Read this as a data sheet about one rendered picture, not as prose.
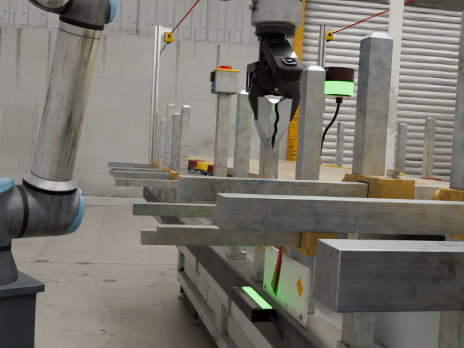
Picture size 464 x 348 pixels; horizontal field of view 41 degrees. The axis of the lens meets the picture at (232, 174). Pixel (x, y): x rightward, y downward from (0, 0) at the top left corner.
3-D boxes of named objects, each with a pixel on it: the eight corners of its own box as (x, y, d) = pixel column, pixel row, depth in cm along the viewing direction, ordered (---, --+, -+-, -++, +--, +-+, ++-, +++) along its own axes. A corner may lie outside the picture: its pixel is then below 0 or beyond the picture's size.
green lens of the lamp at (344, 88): (327, 92, 110) (328, 80, 110) (315, 94, 116) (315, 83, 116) (358, 94, 111) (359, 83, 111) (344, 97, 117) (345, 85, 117)
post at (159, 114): (152, 194, 355) (157, 111, 353) (152, 194, 359) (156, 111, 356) (159, 195, 356) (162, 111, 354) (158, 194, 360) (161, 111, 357)
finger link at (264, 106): (261, 146, 115) (265, 97, 114) (271, 148, 109) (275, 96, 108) (245, 145, 114) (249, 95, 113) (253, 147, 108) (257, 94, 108)
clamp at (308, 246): (306, 256, 105) (308, 226, 104) (282, 242, 118) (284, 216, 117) (337, 256, 106) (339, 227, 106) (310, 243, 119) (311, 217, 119)
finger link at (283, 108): (279, 148, 115) (282, 98, 115) (290, 149, 110) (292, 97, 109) (264, 147, 115) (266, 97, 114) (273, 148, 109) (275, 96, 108)
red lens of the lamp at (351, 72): (328, 78, 110) (329, 65, 110) (315, 81, 116) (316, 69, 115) (359, 81, 111) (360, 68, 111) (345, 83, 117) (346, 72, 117)
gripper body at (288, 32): (282, 99, 117) (286, 34, 116) (297, 97, 108) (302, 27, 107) (243, 96, 115) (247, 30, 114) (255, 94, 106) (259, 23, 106)
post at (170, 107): (163, 199, 307) (168, 103, 304) (162, 199, 310) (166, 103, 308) (170, 200, 308) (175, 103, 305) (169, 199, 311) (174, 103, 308)
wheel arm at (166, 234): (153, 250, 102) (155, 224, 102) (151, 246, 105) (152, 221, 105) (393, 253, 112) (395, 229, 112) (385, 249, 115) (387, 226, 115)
